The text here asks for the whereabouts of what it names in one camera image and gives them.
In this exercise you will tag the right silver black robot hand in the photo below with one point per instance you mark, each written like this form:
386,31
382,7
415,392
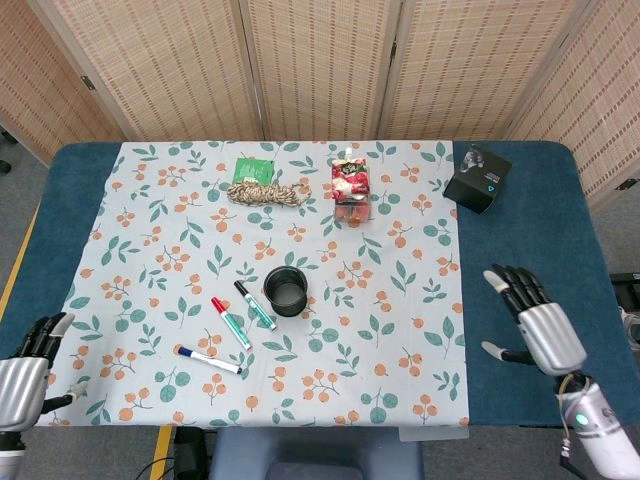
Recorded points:
550,340

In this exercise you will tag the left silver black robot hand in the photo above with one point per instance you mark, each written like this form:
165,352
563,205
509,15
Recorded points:
17,390

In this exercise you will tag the blue whiteboard marker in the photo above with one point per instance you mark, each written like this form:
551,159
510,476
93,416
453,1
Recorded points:
210,360

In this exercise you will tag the red whiteboard marker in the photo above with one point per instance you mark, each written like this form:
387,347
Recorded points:
231,322

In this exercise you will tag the black whiteboard marker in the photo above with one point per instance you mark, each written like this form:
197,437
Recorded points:
255,305

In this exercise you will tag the black mesh pen holder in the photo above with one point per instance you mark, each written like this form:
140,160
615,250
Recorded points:
286,295

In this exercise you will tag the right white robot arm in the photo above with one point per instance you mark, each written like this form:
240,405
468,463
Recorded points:
595,430

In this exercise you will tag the blue grey robot base seat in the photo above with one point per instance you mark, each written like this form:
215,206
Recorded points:
315,455

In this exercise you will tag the black device beside table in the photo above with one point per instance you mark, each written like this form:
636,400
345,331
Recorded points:
627,285

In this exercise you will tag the blue felt table cover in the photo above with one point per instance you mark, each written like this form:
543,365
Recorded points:
525,225

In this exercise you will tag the black cardboard box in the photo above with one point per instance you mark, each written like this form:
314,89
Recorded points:
475,192

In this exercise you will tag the floral leaf print tablecloth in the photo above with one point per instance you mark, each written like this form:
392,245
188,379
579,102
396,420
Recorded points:
150,225

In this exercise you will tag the black caster wheel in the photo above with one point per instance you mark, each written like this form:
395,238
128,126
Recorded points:
5,167

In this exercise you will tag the clear box of red toys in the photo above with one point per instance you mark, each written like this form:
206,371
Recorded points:
350,185

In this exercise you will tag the green paper packet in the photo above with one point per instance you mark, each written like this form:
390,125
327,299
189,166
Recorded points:
252,170

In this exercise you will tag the bamboo folding screen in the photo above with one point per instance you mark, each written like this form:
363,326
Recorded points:
325,65

